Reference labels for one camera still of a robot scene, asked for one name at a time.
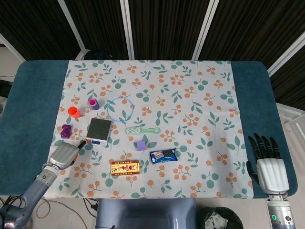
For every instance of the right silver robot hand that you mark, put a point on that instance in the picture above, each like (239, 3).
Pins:
(271, 174)

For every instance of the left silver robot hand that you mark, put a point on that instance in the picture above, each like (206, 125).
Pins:
(64, 155)

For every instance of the grey digital scale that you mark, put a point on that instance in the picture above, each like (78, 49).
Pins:
(98, 128)

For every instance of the orange snack bar package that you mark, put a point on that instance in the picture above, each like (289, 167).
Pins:
(125, 167)

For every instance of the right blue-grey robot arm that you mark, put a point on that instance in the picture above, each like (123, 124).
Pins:
(278, 212)

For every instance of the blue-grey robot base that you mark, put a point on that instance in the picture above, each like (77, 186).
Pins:
(145, 214)

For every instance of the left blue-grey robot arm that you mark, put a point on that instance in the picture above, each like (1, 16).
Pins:
(35, 190)

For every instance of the purple plastic building block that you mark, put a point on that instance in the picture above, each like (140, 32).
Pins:
(66, 131)

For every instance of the orange plastic cup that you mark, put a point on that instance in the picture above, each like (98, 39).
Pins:
(74, 112)

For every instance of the teal table cover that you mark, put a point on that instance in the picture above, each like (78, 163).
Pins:
(31, 107)

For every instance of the blue cylinder with pink lid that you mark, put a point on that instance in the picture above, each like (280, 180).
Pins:
(94, 104)

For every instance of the black trash bin with bag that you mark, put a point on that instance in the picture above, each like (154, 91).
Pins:
(220, 218)

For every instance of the green brush with white bristles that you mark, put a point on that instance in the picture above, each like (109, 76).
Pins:
(133, 130)

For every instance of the purple foam cube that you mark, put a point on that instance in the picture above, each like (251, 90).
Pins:
(141, 145)

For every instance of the blue Oreo cookie packet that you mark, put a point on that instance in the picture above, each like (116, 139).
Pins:
(163, 156)

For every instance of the floral fruit print tablecloth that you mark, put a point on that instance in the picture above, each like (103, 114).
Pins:
(190, 107)

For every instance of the black object behind table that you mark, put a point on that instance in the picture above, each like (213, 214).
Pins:
(98, 55)

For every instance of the dark folding screen white frame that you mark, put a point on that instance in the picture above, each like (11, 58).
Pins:
(166, 23)

